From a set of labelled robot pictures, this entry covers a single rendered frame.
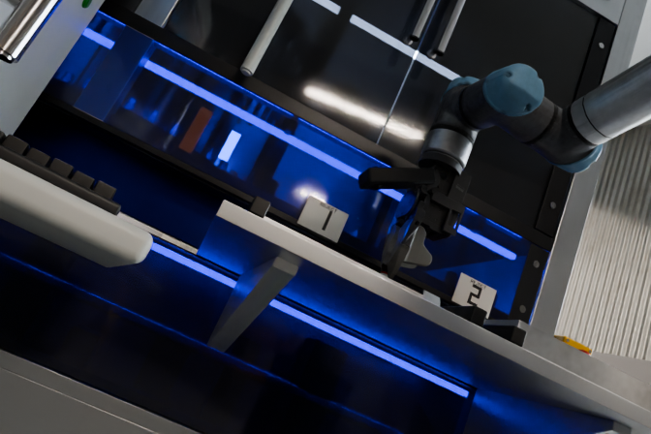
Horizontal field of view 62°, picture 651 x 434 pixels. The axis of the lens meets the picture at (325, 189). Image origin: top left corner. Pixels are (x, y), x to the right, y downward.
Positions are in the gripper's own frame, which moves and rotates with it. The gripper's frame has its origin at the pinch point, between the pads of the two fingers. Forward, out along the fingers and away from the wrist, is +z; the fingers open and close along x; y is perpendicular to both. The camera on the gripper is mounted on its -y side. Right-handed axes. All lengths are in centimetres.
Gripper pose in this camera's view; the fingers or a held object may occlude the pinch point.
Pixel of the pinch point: (386, 268)
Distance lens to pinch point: 84.3
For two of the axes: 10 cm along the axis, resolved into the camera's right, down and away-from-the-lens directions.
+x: -2.7, 2.1, 9.4
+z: -4.0, 8.7, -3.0
